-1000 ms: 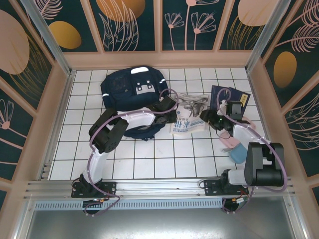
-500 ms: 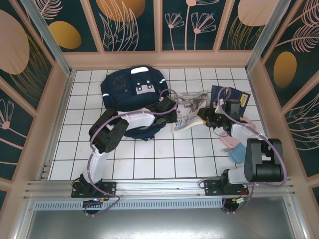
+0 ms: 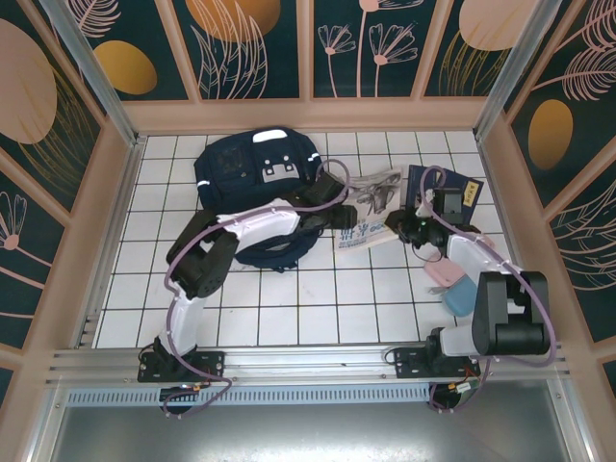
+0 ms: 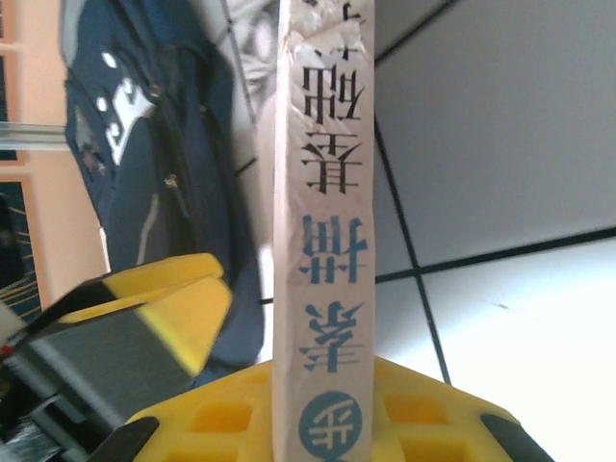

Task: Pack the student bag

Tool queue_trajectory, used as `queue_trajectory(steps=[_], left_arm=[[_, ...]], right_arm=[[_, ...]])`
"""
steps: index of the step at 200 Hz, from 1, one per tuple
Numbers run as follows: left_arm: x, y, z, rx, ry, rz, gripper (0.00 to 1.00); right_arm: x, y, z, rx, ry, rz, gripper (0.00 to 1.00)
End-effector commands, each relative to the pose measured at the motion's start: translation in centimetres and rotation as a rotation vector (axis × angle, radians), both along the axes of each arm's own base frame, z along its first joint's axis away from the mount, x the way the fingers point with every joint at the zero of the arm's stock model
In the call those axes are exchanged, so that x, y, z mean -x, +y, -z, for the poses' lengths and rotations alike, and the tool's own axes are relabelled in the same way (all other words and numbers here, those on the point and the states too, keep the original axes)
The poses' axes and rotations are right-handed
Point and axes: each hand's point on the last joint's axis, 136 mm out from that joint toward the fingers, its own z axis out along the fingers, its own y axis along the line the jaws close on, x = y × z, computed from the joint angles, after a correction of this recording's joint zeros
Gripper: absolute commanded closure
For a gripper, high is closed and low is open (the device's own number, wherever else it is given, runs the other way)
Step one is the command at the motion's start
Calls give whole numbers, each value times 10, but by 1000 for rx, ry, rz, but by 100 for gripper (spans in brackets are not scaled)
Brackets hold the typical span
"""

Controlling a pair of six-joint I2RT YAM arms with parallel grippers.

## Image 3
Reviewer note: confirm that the white sketch drawing book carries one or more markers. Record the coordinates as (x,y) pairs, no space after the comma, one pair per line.
(370,202)

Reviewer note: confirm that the pink pencil case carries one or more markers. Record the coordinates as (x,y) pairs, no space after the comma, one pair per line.
(445,272)

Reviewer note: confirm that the navy blue floral book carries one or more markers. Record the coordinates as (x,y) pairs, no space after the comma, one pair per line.
(462,187)

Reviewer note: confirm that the navy blue student backpack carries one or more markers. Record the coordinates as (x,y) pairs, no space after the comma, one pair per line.
(236,173)

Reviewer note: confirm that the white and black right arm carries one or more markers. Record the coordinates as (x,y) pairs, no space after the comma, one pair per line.
(500,308)

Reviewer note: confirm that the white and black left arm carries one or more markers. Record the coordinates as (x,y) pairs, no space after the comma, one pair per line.
(260,221)

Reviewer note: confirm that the light blue pencil case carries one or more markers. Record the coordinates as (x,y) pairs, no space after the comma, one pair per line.
(461,297)

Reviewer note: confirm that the grey metal front plate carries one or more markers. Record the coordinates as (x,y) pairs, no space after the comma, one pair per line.
(308,433)

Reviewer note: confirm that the aluminium side rail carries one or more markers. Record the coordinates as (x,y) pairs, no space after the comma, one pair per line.
(110,240)
(505,226)

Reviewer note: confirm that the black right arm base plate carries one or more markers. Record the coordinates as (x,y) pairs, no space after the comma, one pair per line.
(409,363)

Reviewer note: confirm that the aluminium front rail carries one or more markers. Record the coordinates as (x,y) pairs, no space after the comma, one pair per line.
(308,361)

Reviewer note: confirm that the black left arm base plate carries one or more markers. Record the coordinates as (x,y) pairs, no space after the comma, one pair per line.
(212,363)

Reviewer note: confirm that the aluminium corner post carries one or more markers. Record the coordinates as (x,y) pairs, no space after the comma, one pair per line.
(91,72)
(515,67)

